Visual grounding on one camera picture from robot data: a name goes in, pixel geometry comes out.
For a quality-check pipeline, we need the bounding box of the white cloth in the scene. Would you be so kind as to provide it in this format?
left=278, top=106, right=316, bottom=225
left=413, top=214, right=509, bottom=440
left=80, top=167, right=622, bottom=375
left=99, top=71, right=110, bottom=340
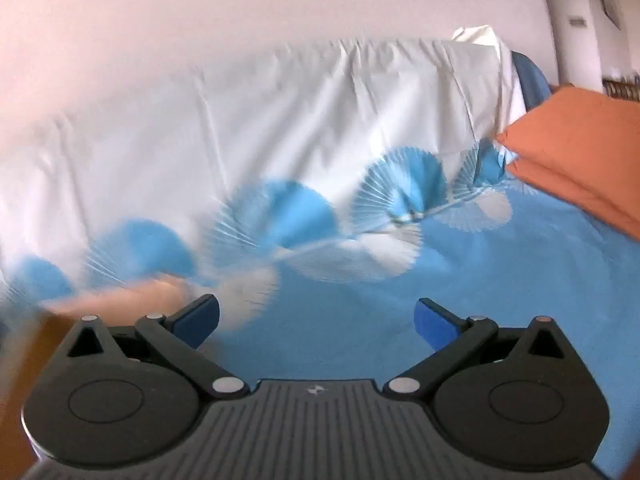
left=451, top=25, right=502, bottom=47

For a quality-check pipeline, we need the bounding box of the cardboard box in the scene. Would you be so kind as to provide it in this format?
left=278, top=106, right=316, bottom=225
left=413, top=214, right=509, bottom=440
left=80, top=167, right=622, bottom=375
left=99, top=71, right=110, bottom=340
left=0, top=277, right=191, bottom=480

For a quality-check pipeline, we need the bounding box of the blue white printed sheet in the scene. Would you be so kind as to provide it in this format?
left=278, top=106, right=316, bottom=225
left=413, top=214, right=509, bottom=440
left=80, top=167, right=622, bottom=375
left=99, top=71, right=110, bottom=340
left=0, top=27, right=640, bottom=480

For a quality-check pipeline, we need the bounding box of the wicker basket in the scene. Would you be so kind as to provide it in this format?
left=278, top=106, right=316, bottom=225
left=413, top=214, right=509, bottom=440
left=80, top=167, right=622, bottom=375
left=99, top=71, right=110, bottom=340
left=602, top=76, right=640, bottom=104

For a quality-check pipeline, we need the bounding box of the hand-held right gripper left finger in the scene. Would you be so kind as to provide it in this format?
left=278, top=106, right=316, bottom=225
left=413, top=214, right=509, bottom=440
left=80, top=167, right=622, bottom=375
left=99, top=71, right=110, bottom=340
left=65, top=294, right=251, bottom=401

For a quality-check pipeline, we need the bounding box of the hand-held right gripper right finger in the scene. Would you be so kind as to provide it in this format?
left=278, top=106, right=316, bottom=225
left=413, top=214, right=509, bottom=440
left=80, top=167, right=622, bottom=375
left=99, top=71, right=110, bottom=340
left=382, top=298, right=571, bottom=403

